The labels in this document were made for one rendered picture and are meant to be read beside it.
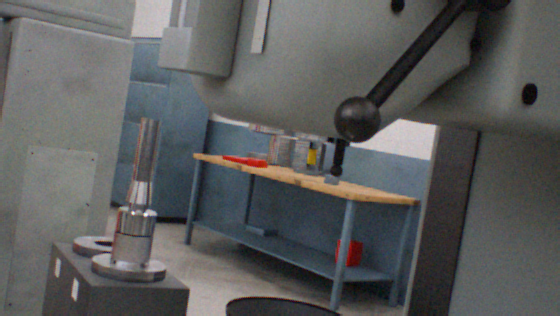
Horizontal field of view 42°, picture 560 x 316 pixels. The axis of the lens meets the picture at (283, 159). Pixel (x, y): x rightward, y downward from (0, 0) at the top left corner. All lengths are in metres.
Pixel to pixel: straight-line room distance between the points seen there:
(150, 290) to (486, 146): 0.44
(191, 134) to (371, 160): 2.47
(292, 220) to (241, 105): 6.47
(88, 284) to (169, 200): 7.15
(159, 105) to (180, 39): 7.39
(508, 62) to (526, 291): 0.36
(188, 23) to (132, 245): 0.42
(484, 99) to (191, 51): 0.24
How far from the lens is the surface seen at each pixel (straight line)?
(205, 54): 0.51
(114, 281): 0.86
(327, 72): 0.50
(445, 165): 0.96
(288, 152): 0.58
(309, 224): 6.80
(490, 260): 0.92
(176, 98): 7.86
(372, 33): 0.51
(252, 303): 2.84
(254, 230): 6.81
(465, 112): 0.62
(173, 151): 7.91
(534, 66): 0.62
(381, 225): 6.17
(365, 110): 0.45
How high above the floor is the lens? 1.32
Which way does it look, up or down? 3 degrees down
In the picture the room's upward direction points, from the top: 9 degrees clockwise
